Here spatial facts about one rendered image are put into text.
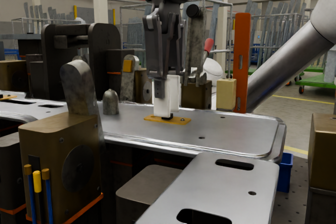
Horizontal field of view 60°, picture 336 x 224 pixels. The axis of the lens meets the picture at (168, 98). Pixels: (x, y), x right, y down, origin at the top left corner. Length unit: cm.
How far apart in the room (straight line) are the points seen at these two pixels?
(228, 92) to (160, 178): 29
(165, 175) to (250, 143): 14
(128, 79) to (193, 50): 18
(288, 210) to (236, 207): 61
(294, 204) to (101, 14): 438
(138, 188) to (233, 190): 11
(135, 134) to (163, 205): 20
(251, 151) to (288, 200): 54
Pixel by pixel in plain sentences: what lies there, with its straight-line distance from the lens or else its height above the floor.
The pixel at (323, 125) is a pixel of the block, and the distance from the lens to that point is 34.
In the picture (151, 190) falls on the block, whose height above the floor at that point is 98.
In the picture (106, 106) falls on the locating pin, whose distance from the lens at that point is 59.
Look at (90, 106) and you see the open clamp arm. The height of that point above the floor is 106.
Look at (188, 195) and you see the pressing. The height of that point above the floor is 100.
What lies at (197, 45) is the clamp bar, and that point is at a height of 113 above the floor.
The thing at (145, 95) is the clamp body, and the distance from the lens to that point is 76.
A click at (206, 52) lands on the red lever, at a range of 72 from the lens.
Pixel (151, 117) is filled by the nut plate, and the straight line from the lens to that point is 56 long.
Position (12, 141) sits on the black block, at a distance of 52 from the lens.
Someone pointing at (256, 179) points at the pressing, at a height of 100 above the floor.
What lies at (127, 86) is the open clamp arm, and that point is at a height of 103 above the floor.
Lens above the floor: 115
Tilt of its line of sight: 11 degrees down
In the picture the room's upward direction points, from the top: straight up
